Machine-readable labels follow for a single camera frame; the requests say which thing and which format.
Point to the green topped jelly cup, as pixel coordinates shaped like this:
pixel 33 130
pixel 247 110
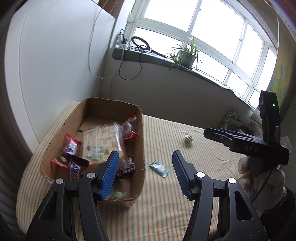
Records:
pixel 188 138

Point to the white power strip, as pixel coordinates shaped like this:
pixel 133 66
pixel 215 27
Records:
pixel 121 41

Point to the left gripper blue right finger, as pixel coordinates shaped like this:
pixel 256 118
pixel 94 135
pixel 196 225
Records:
pixel 237 218

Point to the white gloved right hand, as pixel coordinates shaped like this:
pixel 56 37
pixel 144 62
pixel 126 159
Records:
pixel 265 190

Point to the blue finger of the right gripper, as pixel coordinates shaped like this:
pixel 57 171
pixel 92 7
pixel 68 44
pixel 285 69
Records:
pixel 231 132
pixel 219 136

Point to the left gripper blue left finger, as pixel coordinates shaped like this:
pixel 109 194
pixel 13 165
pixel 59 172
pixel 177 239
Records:
pixel 54 219

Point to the small green jelly packet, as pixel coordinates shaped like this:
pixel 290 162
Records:
pixel 118 195

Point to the world map poster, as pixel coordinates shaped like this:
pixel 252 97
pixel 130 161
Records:
pixel 283 79

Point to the teal mint candy packet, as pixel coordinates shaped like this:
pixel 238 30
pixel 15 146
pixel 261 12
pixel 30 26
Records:
pixel 159 168

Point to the bagged sliced bread loaf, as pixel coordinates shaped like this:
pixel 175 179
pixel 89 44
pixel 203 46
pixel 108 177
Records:
pixel 100 141

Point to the green paper bag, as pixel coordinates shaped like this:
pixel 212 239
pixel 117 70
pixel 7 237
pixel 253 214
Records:
pixel 230 121

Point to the potted spider plant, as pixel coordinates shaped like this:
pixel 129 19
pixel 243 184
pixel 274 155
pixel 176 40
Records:
pixel 185 56

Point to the red dried fruit packet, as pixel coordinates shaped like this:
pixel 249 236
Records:
pixel 72 146
pixel 129 130

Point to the Snickers bar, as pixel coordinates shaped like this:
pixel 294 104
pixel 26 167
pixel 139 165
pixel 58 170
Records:
pixel 128 168
pixel 76 166

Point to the brown cardboard box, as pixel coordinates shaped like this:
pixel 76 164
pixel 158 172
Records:
pixel 96 123

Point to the striped tablecloth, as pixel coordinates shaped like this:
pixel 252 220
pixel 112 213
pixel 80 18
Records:
pixel 161 212

